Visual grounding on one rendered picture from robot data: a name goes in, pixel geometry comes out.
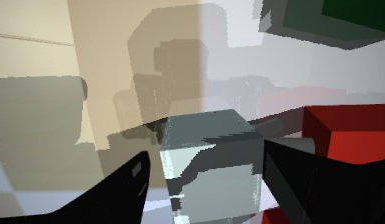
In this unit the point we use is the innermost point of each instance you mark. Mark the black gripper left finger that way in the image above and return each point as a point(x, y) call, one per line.
point(118, 199)

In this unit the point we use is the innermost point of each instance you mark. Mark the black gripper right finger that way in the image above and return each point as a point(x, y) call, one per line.
point(312, 189)

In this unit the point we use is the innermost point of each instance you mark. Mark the red tray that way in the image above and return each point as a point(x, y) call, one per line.
point(274, 216)

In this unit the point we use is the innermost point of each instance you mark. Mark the red block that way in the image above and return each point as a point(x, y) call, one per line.
point(349, 133)

